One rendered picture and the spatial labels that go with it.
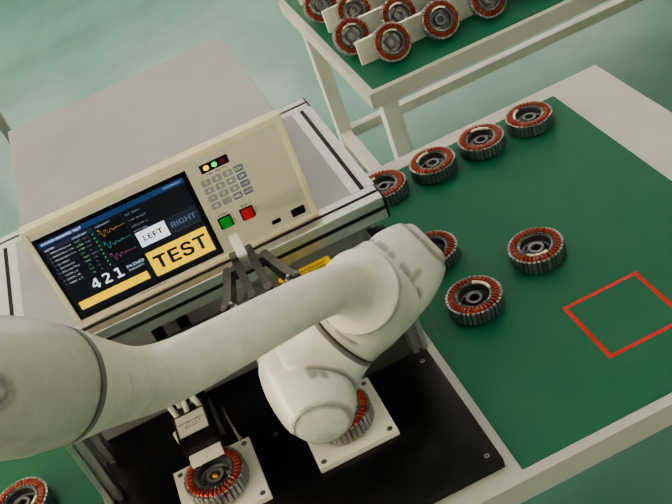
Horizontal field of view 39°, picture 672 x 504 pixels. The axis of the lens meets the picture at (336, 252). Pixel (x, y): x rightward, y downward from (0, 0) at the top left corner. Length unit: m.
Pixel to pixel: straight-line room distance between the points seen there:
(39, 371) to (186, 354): 0.22
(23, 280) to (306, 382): 0.80
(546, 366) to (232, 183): 0.64
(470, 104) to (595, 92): 1.59
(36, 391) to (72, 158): 0.96
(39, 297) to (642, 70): 2.76
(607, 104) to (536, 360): 0.82
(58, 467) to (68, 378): 1.24
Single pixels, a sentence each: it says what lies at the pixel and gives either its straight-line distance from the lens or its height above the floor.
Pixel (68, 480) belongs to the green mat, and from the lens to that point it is 1.94.
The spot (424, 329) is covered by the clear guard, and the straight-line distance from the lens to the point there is 1.44.
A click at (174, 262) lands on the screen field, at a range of 1.56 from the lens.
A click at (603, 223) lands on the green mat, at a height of 0.75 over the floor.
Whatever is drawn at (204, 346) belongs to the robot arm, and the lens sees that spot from 0.92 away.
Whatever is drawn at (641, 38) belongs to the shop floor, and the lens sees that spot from 4.15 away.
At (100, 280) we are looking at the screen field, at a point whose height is 1.18.
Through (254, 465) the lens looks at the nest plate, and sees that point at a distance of 1.70.
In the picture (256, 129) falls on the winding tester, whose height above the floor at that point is 1.31.
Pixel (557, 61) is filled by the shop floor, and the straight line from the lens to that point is 4.10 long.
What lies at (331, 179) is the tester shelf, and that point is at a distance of 1.67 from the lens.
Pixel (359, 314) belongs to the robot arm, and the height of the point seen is 1.30.
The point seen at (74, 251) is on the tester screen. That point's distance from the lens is 1.52.
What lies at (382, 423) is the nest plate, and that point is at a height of 0.78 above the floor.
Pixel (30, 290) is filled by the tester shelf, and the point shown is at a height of 1.11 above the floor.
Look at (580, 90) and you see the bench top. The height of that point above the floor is 0.75.
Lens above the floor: 2.00
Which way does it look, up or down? 36 degrees down
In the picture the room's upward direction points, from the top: 22 degrees counter-clockwise
